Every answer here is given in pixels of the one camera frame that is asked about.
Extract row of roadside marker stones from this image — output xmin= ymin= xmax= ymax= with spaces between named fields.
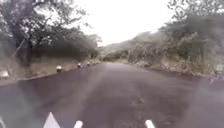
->
xmin=0 ymin=59 xmax=98 ymax=80

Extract dark grey asphalt road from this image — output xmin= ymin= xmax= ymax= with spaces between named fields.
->
xmin=0 ymin=62 xmax=224 ymax=128

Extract bushes and trees on bank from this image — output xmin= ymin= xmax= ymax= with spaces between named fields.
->
xmin=99 ymin=0 xmax=224 ymax=76

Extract robot's own part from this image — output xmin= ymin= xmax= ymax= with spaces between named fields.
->
xmin=73 ymin=120 xmax=84 ymax=128
xmin=144 ymin=119 xmax=156 ymax=128

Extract row of trees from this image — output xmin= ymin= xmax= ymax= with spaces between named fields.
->
xmin=0 ymin=0 xmax=102 ymax=68

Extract white roadside marker stone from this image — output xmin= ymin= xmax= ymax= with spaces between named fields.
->
xmin=214 ymin=63 xmax=224 ymax=76

